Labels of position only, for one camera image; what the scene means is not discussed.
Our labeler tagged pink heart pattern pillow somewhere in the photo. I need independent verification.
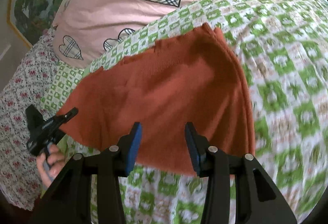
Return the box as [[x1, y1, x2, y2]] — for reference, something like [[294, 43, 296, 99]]
[[52, 0, 308, 69]]

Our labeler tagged floral bed sheet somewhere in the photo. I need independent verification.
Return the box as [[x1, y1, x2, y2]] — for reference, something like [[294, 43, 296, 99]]
[[0, 27, 61, 211]]

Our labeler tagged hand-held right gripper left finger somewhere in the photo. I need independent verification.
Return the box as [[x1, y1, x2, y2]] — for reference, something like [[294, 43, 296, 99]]
[[29, 122, 143, 224]]

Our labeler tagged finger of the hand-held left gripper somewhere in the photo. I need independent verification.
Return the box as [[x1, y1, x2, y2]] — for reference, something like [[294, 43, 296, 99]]
[[58, 108, 79, 123]]

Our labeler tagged green checkered blanket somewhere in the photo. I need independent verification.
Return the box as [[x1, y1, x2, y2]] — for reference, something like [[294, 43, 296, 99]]
[[41, 0, 328, 224]]

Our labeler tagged rust knit sweater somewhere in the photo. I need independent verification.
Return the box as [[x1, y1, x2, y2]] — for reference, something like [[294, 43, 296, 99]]
[[57, 23, 257, 178]]

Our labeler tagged green checkered pillow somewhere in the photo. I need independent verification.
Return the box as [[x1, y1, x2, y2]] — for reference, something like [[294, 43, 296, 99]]
[[41, 60, 103, 115]]

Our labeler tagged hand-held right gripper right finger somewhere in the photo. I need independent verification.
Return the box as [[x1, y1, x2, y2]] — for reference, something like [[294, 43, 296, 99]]
[[184, 122, 298, 224]]

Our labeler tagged person's left hand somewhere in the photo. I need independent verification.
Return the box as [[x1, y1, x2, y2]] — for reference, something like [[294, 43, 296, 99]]
[[36, 144, 68, 187]]

